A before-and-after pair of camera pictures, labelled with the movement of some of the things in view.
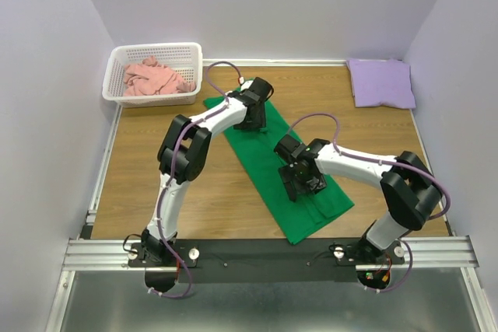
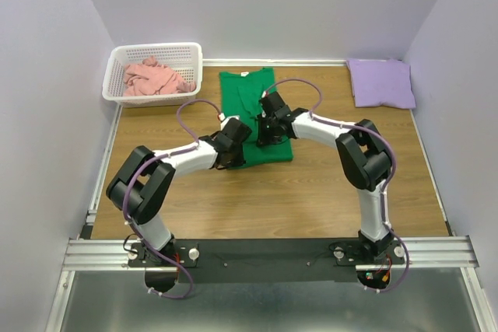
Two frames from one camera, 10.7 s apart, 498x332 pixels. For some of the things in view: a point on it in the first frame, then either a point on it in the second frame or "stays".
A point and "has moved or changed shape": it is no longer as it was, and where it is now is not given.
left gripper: (250, 121) -> (232, 159)
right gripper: (297, 188) -> (265, 134)
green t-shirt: (256, 151) has moved or changed shape
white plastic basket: (153, 75) stays
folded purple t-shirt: (376, 82) stays
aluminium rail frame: (448, 253) stays
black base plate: (265, 260) stays
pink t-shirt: (152, 78) stays
